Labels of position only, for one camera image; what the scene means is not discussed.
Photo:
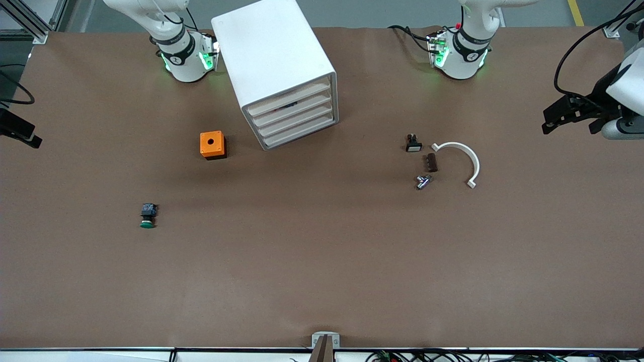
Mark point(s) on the green mushroom push button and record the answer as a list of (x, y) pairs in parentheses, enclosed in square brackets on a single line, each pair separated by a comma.
[(148, 217)]

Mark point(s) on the orange button enclosure box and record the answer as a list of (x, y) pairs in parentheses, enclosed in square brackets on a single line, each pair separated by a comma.
[(212, 144)]

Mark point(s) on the grey base connector block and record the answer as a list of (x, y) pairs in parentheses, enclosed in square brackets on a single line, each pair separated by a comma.
[(210, 53), (436, 50)]

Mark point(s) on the white drawer cabinet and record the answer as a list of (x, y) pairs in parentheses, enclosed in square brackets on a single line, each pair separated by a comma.
[(266, 45)]

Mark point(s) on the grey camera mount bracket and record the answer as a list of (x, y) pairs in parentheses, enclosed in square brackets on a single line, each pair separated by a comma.
[(325, 341)]

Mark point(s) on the silver metal fitting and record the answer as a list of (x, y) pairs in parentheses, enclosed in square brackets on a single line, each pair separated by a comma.
[(423, 181)]

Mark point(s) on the small black white-capped button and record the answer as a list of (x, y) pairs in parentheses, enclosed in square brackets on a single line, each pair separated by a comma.
[(413, 145)]

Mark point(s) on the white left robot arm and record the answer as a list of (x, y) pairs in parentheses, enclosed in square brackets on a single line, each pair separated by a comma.
[(460, 55)]

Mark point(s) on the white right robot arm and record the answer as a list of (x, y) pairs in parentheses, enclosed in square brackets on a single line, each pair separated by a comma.
[(183, 60)]

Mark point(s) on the white table edge strip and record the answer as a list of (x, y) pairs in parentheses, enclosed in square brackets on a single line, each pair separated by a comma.
[(100, 355)]

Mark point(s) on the brown rectangular block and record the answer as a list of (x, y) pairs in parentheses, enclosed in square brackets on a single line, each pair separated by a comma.
[(432, 163)]

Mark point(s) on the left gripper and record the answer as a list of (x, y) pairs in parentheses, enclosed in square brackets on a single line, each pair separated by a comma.
[(598, 93)]

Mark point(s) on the white plastic drawer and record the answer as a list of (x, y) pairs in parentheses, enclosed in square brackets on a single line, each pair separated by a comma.
[(298, 120), (294, 109), (301, 131), (289, 98)]

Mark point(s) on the white curved plastic bracket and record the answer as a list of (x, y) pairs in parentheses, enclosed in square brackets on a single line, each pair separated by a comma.
[(470, 156)]

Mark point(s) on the aluminium frame profile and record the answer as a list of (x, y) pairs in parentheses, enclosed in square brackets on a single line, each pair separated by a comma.
[(35, 27), (613, 30)]

